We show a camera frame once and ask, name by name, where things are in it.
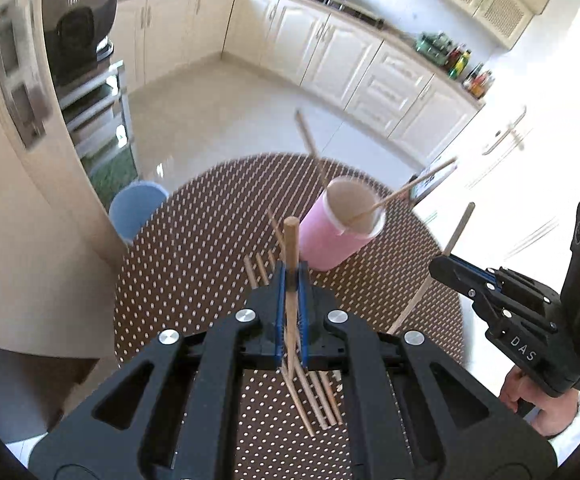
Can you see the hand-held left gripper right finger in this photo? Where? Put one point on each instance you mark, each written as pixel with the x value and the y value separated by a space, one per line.
pixel 305 310

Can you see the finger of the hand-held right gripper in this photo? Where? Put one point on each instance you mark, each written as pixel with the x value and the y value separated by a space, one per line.
pixel 515 282
pixel 452 272

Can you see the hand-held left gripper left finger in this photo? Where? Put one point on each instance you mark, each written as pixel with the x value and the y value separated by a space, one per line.
pixel 280 310

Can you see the wooden chopstick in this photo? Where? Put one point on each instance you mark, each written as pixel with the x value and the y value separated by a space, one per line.
pixel 410 186
pixel 310 142
pixel 412 302
pixel 291 245

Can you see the pink cup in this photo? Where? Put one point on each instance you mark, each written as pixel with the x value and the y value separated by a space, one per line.
pixel 325 240

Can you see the bunch of wooden chopsticks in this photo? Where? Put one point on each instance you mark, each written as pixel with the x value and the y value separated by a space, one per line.
pixel 320 410

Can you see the person's right hand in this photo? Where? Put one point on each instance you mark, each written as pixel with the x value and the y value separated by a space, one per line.
pixel 552 412

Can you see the white door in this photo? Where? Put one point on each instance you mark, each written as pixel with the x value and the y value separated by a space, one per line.
pixel 530 185

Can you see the brown dotted tablecloth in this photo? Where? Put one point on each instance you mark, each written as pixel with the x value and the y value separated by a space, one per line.
pixel 205 240

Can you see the blue plastic stool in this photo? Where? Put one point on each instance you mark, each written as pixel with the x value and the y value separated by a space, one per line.
pixel 135 210

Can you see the yellow green bottle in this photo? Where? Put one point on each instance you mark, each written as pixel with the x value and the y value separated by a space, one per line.
pixel 462 65

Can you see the red capped bottle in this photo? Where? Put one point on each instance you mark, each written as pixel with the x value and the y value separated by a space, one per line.
pixel 452 59

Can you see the green mat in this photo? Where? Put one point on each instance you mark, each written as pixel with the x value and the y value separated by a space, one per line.
pixel 115 172

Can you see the green countertop appliance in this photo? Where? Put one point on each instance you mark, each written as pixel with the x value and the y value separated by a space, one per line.
pixel 432 46

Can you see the cream lower kitchen cabinets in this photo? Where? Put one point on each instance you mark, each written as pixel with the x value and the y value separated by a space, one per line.
pixel 350 60

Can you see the metal rack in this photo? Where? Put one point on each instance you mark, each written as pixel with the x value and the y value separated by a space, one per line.
pixel 95 105

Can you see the black gas stove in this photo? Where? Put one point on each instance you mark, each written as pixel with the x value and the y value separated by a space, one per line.
pixel 342 2

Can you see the wall switch panel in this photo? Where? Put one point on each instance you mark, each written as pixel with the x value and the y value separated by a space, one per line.
pixel 17 75

